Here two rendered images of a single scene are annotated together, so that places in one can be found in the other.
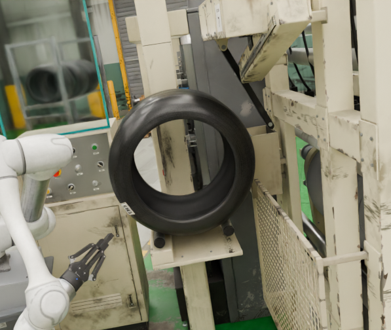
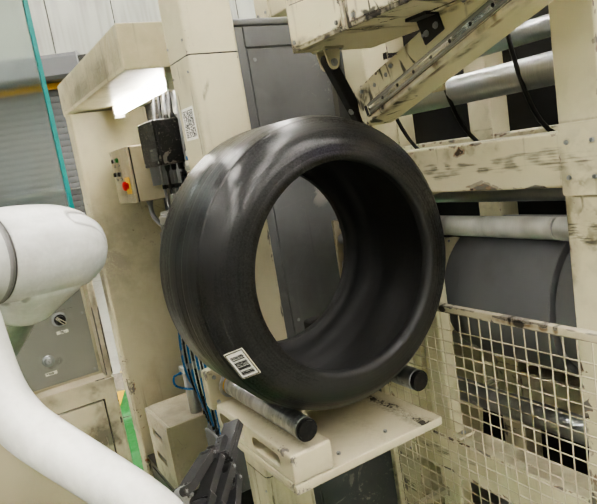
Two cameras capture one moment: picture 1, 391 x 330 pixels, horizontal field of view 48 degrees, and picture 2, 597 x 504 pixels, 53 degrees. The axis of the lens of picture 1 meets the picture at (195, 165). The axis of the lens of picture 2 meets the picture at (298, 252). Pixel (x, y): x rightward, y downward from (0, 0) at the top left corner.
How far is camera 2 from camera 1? 0.91 m
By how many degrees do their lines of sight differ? 26
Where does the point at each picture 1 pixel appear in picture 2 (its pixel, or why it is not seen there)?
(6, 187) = not seen: outside the picture
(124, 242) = not seen: hidden behind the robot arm
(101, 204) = (67, 404)
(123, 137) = (234, 201)
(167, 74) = (235, 111)
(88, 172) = (34, 339)
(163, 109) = (310, 140)
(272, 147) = not seen: hidden behind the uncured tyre
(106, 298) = not seen: outside the picture
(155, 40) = (211, 46)
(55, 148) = (80, 232)
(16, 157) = not seen: outside the picture
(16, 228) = (53, 434)
